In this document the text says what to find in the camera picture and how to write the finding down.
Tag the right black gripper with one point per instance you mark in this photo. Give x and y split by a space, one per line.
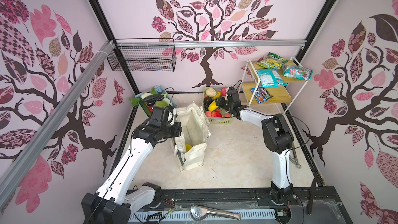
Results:
219 103

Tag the yellow lemon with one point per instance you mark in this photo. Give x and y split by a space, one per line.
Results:
188 147

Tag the cream canvas grocery bag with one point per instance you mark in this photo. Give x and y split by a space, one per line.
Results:
195 132

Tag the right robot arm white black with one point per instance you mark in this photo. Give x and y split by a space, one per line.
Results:
277 138

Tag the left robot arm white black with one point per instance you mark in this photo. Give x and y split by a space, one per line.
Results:
111 203

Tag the M&M candy bag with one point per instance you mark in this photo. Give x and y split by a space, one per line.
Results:
261 95

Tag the yellow green snack bag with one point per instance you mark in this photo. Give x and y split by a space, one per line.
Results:
272 61

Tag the white teal red snack bag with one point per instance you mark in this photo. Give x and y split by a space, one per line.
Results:
297 72

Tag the green cabbage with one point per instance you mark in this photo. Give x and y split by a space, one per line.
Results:
161 103

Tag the pink dragon fruit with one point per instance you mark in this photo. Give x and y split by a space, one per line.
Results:
224 91

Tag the dark purple eggplant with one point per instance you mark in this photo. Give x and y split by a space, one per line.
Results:
151 99

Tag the green plastic fruit basket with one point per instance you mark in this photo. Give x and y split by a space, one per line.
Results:
219 116

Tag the beige cauliflower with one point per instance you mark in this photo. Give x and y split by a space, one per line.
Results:
210 92

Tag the blue plastic vegetable basket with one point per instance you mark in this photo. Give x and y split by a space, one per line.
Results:
168 94

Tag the green lettuce leaf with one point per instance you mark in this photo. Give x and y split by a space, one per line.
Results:
135 101

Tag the white wire wooden shelf rack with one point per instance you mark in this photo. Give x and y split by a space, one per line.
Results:
256 79

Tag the black wire wall basket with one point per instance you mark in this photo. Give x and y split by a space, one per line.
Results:
143 54

